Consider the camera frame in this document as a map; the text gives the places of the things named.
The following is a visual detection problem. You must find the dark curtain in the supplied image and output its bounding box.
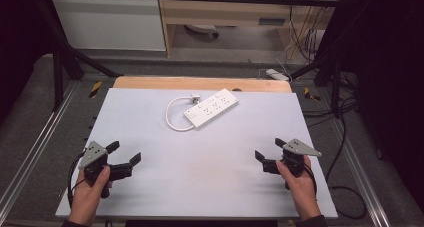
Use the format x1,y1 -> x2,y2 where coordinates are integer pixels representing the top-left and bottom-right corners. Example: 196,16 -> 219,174
0,0 -> 56,121
319,0 -> 424,215

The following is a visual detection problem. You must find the long black floor cable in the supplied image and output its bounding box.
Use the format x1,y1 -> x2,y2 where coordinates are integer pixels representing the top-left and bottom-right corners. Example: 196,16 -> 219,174
324,96 -> 368,220

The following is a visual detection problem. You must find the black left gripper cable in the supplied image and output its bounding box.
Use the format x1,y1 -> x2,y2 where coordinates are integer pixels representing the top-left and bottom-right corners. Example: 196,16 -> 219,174
66,151 -> 87,209

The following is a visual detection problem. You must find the person's right hand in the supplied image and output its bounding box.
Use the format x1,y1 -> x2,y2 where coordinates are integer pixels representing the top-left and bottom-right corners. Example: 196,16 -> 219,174
275,155 -> 323,221

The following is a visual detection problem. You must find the white chair base with caster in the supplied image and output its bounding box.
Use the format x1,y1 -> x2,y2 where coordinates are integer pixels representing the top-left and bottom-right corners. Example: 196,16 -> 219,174
184,23 -> 221,39

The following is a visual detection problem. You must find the yellow black floor tape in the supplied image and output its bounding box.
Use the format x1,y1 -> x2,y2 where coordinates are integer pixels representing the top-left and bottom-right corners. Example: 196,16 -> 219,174
303,86 -> 321,102
88,80 -> 103,100

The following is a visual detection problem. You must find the light wooden desk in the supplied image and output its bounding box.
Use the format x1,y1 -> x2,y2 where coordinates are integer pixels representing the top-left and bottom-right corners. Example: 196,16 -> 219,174
156,0 -> 344,57

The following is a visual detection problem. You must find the bundle of hanging cables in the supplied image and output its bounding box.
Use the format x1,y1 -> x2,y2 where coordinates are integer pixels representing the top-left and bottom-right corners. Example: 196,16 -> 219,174
284,3 -> 327,63

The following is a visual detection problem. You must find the small white floor power strip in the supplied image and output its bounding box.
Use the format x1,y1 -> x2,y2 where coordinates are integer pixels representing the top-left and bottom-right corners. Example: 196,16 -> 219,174
265,68 -> 291,83

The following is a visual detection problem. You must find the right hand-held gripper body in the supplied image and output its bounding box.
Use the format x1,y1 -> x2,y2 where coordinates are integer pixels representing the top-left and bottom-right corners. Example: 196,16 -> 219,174
263,138 -> 323,191

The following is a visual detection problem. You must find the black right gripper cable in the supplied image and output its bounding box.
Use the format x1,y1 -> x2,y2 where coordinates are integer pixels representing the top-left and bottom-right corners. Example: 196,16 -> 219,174
303,162 -> 319,202

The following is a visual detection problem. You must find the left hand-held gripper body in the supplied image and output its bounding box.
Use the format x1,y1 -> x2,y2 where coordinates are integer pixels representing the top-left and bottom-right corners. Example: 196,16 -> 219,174
78,140 -> 134,200

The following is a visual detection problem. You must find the white cabinet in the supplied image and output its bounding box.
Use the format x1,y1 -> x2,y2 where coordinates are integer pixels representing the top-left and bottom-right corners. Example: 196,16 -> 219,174
50,0 -> 167,52

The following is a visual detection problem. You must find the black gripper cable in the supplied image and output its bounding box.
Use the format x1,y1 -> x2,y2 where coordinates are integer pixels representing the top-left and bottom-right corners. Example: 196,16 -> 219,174
66,151 -> 87,209
303,162 -> 319,202

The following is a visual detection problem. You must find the aluminium floor rail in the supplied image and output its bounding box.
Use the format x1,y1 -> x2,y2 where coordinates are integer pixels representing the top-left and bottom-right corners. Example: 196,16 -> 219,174
0,81 -> 82,218
328,118 -> 392,227

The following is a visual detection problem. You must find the black metal stand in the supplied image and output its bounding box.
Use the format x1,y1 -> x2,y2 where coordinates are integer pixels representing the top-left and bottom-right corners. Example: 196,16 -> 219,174
33,0 -> 125,112
289,36 -> 345,119

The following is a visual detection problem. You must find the person's left hand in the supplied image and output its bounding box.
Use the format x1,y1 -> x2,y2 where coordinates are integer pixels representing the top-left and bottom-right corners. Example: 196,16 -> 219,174
68,165 -> 112,227

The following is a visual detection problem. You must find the white power strip cable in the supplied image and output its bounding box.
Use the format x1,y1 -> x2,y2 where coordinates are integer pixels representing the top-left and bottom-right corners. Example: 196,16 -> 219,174
165,96 -> 198,133

